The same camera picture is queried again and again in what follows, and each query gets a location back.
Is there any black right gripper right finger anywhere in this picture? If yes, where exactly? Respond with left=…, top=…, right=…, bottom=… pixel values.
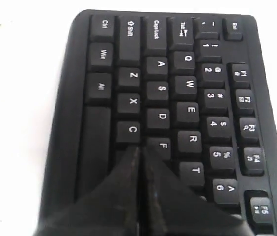
left=142, top=147, right=254, bottom=236

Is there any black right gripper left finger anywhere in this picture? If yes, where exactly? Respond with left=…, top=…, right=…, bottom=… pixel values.
left=34, top=146, right=140, bottom=236

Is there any black acer keyboard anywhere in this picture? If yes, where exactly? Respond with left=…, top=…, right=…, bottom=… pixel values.
left=36, top=9, right=277, bottom=236

